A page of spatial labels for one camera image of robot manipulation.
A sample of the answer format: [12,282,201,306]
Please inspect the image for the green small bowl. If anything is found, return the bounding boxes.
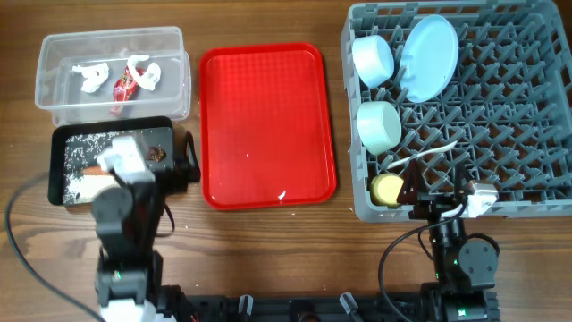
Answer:
[357,101,401,156]

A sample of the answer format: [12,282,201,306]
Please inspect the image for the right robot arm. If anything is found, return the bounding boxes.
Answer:
[378,160,501,321]

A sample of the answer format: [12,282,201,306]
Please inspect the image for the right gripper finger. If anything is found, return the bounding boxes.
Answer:
[454,164,473,197]
[397,159,421,204]

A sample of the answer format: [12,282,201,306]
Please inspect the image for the yellow plastic cup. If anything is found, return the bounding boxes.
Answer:
[370,174,404,207]

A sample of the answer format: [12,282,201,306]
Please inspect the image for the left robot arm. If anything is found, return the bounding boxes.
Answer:
[4,132,201,321]

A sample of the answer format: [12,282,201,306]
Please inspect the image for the red serving tray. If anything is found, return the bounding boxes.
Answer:
[199,42,337,210]

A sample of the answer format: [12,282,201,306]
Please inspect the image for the light blue bowl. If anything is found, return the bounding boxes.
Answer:
[351,35,394,88]

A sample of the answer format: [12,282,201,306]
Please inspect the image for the large light blue plate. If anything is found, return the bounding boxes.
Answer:
[400,14,459,103]

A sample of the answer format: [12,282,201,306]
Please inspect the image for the clear plastic bin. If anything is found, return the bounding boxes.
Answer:
[35,26,191,126]

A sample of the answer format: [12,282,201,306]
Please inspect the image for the black waste tray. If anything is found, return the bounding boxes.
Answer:
[47,116,174,206]

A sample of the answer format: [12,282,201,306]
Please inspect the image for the red strawberry wrapper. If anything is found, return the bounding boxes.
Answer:
[109,67,138,116]

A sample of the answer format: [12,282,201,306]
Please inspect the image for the white plastic spoon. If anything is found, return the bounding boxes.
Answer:
[386,140,458,170]

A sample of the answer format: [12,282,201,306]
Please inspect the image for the white napkin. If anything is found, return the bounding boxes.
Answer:
[71,63,109,93]
[127,55,162,91]

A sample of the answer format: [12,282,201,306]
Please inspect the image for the brown food scrap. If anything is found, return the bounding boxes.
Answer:
[146,147,166,163]

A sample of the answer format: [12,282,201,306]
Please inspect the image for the grey dishwasher rack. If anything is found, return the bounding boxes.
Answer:
[341,1,571,223]

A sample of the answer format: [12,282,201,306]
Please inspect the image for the white rice pile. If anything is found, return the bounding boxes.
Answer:
[62,131,173,205]

